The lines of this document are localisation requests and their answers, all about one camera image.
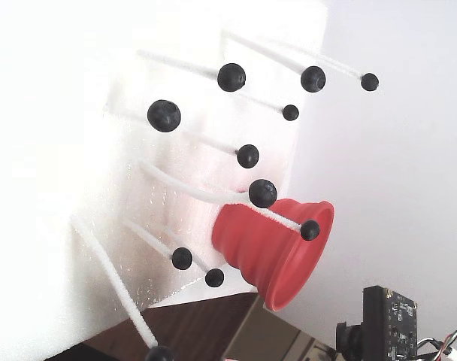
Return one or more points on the red collapsible silicone cup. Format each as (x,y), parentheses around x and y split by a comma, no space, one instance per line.
(258,248)

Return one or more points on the white foam block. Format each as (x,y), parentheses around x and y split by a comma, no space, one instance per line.
(82,169)

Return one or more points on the beige cardboard box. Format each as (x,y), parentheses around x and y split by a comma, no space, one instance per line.
(266,334)

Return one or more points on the camera circuit board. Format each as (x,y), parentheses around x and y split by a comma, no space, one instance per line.
(379,319)

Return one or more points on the long white pipe cleaner stem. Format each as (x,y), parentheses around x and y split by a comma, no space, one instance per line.
(115,282)

